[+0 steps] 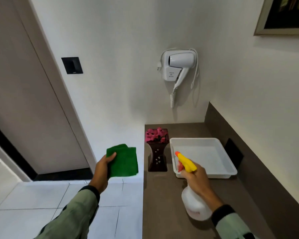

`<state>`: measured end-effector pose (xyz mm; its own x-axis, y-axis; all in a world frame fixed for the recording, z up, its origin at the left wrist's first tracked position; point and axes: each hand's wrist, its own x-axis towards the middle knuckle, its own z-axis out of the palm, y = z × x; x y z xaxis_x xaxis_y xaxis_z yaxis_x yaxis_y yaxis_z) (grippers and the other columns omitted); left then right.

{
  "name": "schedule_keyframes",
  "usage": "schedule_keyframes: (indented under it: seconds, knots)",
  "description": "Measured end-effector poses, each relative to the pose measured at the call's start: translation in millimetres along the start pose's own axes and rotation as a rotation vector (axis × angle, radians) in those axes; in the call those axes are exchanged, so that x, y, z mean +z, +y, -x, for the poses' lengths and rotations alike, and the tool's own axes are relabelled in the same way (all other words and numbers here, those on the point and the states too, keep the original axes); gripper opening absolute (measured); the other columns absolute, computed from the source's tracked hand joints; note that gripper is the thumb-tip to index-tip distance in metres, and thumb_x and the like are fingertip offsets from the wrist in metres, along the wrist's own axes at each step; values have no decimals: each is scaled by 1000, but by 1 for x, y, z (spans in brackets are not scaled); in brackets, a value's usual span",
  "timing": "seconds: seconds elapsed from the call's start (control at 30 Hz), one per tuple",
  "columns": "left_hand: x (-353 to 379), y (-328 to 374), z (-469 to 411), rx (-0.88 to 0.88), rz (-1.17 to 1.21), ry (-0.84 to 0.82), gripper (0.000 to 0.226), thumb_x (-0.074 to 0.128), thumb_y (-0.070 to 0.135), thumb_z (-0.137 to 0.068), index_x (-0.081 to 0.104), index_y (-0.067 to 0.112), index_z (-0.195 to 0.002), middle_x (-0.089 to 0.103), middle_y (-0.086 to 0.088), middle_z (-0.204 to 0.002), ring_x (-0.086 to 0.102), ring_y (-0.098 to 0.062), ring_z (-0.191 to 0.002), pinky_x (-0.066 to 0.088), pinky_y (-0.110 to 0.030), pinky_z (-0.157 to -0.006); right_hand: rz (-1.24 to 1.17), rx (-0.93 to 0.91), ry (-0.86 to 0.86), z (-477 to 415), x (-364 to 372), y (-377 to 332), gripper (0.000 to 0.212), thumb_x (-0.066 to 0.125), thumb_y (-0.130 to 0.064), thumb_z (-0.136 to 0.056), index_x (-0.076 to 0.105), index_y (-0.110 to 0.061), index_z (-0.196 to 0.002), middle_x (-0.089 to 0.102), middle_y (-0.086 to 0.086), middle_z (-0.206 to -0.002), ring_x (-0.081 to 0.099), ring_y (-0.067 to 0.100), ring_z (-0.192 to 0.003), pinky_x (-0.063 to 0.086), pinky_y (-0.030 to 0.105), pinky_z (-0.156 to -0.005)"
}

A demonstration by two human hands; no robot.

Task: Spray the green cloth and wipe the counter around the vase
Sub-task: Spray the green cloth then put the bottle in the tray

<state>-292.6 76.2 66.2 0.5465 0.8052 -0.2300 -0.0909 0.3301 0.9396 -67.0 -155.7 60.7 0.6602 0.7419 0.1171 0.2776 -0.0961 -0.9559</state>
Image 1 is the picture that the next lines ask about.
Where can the person's right hand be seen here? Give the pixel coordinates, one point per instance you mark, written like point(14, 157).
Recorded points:
point(196, 178)

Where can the person's left hand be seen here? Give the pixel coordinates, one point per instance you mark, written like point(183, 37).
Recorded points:
point(100, 173)

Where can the person's left thumb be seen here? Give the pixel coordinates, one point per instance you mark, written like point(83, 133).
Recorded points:
point(110, 156)

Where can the green cleaning cloth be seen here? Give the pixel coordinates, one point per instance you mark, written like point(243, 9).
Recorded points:
point(123, 160)

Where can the white spray bottle yellow nozzle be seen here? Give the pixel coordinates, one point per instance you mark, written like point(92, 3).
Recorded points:
point(193, 200)

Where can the person's left forearm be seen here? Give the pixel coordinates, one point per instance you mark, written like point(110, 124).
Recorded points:
point(69, 214)

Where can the person's right forearm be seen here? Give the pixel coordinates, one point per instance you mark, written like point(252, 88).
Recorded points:
point(226, 216)

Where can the dark brown vase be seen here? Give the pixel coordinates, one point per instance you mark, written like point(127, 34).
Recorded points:
point(157, 156)

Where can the pink flowers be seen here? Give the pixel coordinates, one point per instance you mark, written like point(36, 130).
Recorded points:
point(155, 134)

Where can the white plastic tray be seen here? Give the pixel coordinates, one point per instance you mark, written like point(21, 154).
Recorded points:
point(204, 156)

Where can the beige door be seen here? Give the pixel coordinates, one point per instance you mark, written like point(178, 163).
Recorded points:
point(27, 97)

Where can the framed picture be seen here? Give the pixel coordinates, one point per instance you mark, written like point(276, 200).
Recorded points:
point(282, 16)

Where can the black wall switch plate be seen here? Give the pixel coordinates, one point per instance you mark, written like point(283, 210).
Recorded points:
point(72, 65)

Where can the white wall hair dryer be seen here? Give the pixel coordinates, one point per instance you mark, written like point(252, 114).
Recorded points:
point(177, 65)

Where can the black wall socket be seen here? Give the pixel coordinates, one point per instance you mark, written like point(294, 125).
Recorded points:
point(233, 153)

